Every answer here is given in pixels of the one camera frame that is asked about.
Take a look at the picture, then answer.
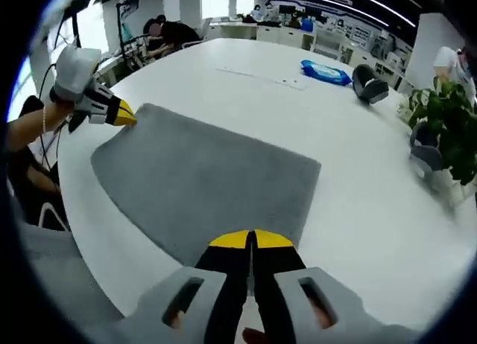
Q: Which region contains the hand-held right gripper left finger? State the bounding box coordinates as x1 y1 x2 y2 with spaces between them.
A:
122 229 250 344

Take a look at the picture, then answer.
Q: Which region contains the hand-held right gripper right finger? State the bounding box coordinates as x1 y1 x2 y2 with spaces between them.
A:
251 229 374 344

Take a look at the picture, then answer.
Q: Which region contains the grey towel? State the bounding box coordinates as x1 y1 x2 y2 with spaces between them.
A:
90 102 323 267

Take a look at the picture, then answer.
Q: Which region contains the person's right hand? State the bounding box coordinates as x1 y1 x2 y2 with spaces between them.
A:
241 326 268 344

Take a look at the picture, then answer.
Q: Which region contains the person's dark clothing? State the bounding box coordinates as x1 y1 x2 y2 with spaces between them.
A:
6 145 72 232

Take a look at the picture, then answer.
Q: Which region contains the flat white table plate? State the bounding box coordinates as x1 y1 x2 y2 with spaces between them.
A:
215 66 309 92

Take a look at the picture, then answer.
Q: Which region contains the row of white cabinets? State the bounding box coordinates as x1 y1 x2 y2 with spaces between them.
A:
206 19 376 63

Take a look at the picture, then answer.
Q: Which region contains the white ribbed plant pot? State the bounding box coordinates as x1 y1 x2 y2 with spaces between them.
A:
431 168 477 208

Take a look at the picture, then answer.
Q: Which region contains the blue wet wipes pack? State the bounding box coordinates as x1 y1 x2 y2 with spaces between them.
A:
300 58 353 87

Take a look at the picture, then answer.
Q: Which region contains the green potted plant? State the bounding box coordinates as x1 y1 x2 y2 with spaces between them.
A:
407 75 477 187

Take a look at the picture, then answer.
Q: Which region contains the white square pillar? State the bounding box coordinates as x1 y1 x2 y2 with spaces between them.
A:
403 12 467 91

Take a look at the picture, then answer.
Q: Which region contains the black cable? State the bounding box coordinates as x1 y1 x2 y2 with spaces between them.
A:
38 63 63 171

